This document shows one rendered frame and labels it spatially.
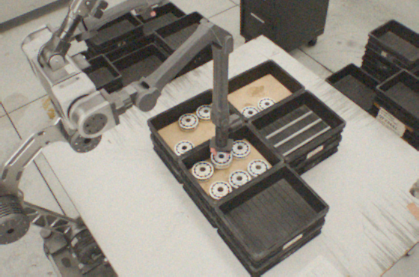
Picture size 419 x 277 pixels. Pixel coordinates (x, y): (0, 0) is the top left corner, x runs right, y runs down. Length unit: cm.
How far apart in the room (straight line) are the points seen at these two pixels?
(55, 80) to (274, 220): 107
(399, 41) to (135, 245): 244
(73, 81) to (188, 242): 92
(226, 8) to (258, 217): 294
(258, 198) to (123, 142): 84
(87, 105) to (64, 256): 134
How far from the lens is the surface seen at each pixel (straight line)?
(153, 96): 161
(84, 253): 252
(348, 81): 348
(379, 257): 217
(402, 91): 318
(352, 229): 220
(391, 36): 363
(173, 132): 231
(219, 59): 176
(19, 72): 430
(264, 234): 197
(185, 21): 350
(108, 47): 340
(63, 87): 162
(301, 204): 207
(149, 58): 346
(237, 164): 216
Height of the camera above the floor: 258
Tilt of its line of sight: 49 degrees down
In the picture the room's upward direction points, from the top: 3 degrees counter-clockwise
